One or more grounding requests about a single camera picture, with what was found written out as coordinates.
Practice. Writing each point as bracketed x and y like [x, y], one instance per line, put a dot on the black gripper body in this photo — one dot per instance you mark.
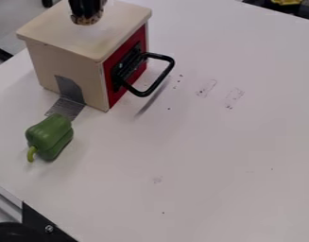
[87, 6]

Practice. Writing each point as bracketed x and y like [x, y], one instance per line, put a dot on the tan speckled toy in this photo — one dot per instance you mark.
[87, 19]

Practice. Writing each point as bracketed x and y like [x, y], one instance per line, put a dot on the cream wooden cabinet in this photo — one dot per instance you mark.
[68, 47]

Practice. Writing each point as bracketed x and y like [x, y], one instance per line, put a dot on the grey tape strip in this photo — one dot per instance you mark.
[68, 97]

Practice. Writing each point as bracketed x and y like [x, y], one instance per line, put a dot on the green toy pepper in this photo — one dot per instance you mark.
[50, 136]

